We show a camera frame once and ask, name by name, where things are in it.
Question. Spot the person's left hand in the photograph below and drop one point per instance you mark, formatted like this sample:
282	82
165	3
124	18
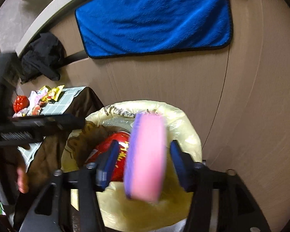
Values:
12	163

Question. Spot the blue towel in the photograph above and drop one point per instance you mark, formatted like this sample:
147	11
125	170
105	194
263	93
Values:
117	28

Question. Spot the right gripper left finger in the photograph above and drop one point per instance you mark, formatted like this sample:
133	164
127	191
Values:
106	165

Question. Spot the red wrapper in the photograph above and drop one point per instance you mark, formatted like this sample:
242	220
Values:
20	103

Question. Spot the yellow trash bag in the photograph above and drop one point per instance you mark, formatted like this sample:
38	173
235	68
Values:
117	210

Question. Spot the green grid tablecloth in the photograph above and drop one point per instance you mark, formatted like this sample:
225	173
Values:
66	98

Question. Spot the yellow snack wrapper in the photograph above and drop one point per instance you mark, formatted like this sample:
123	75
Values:
51	94

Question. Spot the pink purple sponge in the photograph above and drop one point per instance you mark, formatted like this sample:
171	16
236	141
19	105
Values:
145	165

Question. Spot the pink candy wrapper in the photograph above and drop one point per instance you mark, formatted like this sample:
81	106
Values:
37	101

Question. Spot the black jacket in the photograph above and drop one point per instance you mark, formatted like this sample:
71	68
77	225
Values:
44	57

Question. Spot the grey countertop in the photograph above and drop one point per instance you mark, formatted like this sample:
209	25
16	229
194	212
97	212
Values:
51	14

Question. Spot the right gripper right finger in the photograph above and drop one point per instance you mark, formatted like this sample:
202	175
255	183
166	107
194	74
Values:
184	166

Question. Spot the crushed red can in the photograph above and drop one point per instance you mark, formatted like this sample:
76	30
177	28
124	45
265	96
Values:
123	138

